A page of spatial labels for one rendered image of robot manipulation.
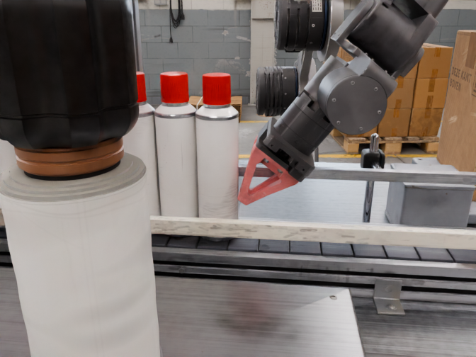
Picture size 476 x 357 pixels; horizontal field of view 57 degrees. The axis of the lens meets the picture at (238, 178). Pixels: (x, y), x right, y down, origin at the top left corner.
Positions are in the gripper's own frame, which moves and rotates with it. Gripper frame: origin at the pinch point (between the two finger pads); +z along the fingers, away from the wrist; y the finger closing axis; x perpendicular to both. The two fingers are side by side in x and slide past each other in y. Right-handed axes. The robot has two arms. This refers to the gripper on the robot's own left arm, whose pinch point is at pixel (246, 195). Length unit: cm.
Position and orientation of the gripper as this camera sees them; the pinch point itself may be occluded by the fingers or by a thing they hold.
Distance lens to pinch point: 56.2
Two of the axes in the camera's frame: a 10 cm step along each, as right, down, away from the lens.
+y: -0.9, 3.2, -9.4
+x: 7.9, 6.0, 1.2
